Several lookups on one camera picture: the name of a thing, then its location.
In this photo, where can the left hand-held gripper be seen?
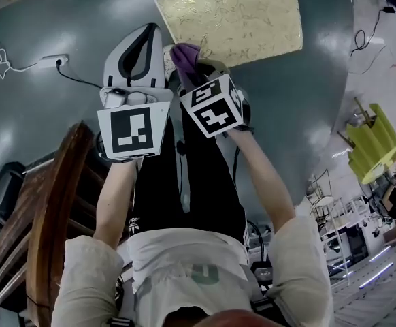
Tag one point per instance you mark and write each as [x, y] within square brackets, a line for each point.
[133, 131]

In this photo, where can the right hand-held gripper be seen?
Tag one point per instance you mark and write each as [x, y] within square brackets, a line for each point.
[215, 114]

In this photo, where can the purple cleaning cloth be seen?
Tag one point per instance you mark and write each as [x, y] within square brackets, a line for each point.
[184, 60]

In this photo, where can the cream upholstered footstool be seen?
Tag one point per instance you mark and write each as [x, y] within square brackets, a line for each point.
[239, 19]

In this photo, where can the person's right forearm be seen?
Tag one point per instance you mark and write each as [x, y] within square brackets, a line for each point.
[262, 179]

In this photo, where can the person's left forearm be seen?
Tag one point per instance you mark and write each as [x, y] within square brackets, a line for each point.
[116, 203]

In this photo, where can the person's white shoe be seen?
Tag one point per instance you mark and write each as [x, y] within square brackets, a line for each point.
[170, 63]

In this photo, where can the white power strip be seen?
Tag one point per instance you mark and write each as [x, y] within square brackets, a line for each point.
[50, 61]

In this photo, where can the person's black striped trousers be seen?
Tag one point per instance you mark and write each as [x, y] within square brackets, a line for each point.
[208, 189]

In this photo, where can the brown wooden chair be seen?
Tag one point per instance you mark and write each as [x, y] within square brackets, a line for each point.
[48, 203]

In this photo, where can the green and yellow stool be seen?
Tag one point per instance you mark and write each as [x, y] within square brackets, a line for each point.
[375, 145]

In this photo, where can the black office chair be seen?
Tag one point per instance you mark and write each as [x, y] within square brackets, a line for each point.
[7, 186]

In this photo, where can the person's white shirt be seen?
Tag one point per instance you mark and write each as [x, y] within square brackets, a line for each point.
[184, 271]

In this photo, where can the black waist device box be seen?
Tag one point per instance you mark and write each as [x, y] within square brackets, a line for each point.
[262, 269]

